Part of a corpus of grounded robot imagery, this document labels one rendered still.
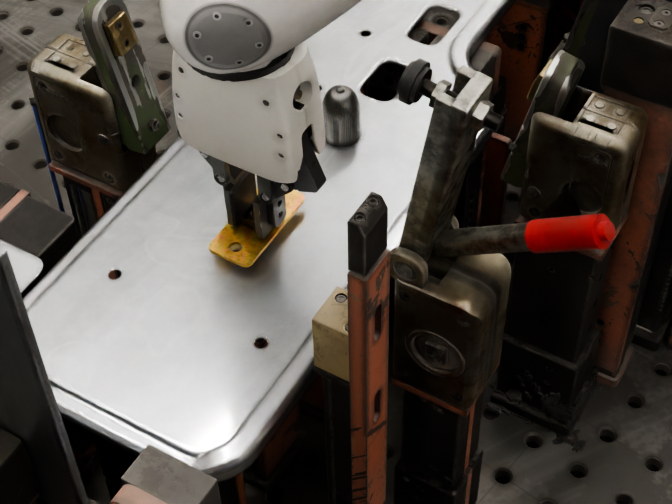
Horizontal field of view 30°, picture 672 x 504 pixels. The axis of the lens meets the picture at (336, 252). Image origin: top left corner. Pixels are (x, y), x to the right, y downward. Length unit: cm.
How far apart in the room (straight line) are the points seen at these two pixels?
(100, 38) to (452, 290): 34
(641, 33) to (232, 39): 38
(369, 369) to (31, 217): 35
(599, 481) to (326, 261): 39
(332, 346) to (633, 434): 47
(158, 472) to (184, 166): 45
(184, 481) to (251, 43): 24
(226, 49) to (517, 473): 62
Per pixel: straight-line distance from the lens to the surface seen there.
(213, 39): 69
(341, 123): 101
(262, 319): 91
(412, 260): 84
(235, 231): 95
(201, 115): 87
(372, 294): 74
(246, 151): 86
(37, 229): 102
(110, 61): 101
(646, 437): 123
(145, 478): 61
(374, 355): 80
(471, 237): 83
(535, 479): 119
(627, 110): 97
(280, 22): 68
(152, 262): 95
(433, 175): 79
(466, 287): 86
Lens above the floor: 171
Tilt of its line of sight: 49 degrees down
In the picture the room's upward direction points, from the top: 2 degrees counter-clockwise
